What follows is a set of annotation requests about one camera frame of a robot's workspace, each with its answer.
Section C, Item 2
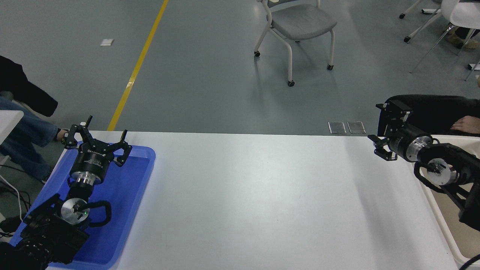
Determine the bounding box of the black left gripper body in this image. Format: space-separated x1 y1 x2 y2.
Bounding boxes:
70 145 113 178

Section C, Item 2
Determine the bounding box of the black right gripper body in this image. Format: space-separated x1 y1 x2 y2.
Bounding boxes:
386 124 417 162

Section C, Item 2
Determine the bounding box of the person's hand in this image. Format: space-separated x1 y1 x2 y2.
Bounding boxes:
450 115 480 135

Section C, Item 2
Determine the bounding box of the person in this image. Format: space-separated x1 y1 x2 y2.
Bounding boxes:
445 25 480 50
0 55 71 184
377 94 480 136

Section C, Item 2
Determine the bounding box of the blue plastic tray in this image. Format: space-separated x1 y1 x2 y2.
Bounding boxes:
9 142 156 270

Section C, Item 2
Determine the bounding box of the white side table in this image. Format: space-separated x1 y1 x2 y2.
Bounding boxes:
0 110 24 146

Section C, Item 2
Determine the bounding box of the white wheeled furniture base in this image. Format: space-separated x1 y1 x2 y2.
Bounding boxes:
399 0 444 44

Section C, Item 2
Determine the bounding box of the large pale bin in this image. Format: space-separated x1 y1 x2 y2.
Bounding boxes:
411 134 480 269

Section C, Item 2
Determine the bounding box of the white chair with metal legs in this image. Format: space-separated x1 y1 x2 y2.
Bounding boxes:
410 0 480 82

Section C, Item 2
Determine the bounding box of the grey wheeled chair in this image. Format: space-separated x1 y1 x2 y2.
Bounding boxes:
254 0 338 87

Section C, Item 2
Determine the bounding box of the black cable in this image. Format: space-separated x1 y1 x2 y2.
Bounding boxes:
0 164 32 210

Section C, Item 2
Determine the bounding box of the white cable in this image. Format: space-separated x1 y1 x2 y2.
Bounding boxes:
0 174 24 222

